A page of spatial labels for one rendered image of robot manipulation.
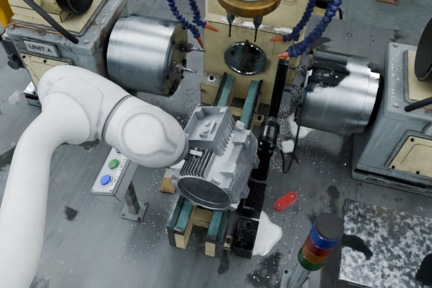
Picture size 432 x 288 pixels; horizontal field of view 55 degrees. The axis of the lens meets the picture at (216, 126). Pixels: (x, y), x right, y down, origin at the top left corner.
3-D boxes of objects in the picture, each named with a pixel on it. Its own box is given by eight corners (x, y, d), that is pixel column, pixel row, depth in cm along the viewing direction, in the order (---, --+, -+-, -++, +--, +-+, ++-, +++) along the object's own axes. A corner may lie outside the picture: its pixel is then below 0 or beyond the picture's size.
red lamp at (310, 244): (307, 227, 94) (311, 219, 91) (333, 234, 93) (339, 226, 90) (304, 252, 91) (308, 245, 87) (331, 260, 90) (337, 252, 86)
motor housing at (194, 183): (211, 155, 133) (188, 114, 121) (266, 158, 124) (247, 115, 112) (188, 208, 122) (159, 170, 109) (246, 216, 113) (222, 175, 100)
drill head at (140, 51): (108, 45, 159) (94, -11, 139) (199, 64, 154) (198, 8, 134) (78, 92, 144) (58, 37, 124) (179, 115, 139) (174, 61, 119)
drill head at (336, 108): (278, 80, 150) (290, 26, 130) (395, 104, 144) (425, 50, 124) (266, 134, 135) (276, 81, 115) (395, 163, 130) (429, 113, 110)
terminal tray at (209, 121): (204, 123, 121) (195, 106, 116) (237, 124, 116) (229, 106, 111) (189, 155, 114) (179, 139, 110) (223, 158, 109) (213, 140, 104)
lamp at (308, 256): (303, 235, 98) (307, 227, 94) (329, 242, 97) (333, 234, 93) (300, 260, 94) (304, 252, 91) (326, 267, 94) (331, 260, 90)
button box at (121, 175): (125, 150, 120) (115, 138, 116) (145, 150, 117) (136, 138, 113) (99, 202, 110) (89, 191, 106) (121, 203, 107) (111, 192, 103)
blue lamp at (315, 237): (311, 219, 91) (315, 210, 87) (339, 226, 90) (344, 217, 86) (308, 245, 87) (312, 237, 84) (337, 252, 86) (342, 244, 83)
